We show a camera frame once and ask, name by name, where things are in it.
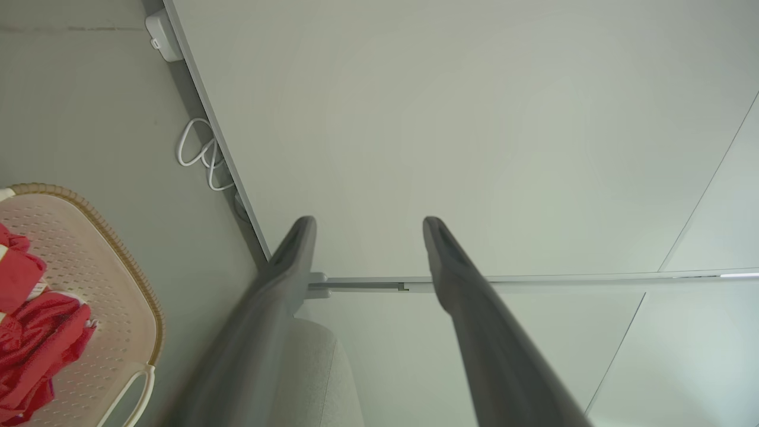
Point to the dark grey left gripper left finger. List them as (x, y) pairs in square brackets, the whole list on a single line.
[(267, 332)]

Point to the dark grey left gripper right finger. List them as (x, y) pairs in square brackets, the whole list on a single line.
[(486, 344)]

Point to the red and white garment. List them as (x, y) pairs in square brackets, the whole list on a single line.
[(41, 344)]

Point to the red garment with white stripe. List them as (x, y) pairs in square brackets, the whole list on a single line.
[(18, 273)]

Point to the grey fabric sofa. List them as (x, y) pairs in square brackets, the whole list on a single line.
[(323, 379)]

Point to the grey partition foot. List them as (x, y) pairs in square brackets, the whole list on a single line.
[(317, 284)]

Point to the beige perforated laundry basket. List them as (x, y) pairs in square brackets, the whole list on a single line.
[(95, 261)]

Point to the wide white partition panel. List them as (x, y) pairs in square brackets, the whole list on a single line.
[(445, 118)]

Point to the white power strip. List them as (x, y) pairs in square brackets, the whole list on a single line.
[(163, 35)]

